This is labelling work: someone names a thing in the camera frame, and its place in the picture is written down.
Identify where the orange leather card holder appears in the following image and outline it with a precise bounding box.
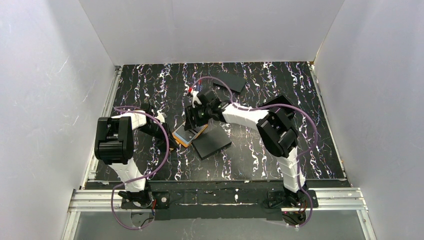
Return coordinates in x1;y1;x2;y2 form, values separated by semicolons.
172;121;208;148

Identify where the black plastic box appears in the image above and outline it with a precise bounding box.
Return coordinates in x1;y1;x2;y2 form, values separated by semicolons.
259;94;295;122

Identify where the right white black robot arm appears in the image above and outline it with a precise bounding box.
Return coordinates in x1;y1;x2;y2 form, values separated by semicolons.
184;88;306;194

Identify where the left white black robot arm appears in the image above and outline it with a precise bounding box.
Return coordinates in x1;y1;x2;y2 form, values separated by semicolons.
94;103;178;193

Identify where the flat black box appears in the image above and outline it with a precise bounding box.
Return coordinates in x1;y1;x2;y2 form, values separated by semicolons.
216;72;247;93

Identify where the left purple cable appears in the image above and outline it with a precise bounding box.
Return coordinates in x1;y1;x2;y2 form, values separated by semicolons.
110;105;170;231

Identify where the black network switch box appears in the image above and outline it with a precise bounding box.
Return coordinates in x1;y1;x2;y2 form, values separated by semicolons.
192;126;232;160

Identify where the left aluminium side rail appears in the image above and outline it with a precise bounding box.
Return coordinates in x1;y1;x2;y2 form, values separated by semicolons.
79;65;123;190

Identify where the aluminium front frame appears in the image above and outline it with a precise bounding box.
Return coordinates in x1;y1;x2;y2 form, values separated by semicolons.
62;186;376;240

